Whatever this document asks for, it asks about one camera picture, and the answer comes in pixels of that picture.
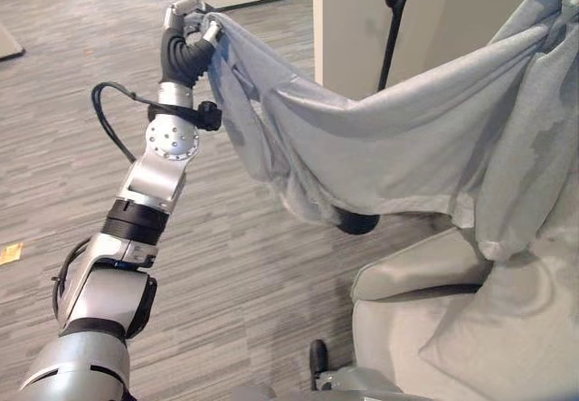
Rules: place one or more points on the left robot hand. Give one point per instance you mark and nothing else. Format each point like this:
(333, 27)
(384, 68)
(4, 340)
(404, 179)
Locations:
(180, 59)

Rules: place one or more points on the light grey shirt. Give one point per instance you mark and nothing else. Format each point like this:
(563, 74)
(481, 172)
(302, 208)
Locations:
(407, 147)

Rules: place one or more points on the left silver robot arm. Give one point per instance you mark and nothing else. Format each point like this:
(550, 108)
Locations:
(135, 220)

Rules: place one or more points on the black clothes rack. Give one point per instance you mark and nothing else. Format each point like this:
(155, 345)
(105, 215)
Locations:
(392, 30)

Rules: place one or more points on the light grey sofa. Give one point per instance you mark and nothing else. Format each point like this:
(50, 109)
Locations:
(407, 310)

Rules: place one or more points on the grey sofa cushion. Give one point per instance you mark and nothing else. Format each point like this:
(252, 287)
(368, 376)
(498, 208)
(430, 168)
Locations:
(511, 324)

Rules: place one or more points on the white flat board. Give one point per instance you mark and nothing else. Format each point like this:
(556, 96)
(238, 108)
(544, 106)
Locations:
(8, 43)

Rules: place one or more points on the yellow floor tape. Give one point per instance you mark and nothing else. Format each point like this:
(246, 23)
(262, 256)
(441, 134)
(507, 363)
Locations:
(10, 253)

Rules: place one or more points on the robot dark foot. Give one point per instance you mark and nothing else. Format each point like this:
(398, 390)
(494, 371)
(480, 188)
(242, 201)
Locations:
(318, 358)

